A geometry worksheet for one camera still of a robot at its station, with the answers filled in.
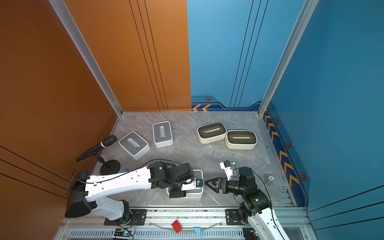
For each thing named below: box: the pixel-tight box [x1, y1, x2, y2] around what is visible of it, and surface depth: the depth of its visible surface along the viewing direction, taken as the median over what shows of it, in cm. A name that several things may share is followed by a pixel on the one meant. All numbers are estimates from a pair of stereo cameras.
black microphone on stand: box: [76, 135, 121, 176], surface depth 75 cm
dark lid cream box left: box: [197, 121, 227, 144], surface depth 104 cm
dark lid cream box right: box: [225, 129, 258, 150], surface depth 101 cm
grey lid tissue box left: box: [118, 131, 151, 160], surface depth 98 cm
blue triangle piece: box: [192, 226, 202, 238], surface depth 69 cm
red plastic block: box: [171, 219, 182, 234], surface depth 71 cm
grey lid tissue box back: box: [152, 121, 174, 148], surface depth 102 cm
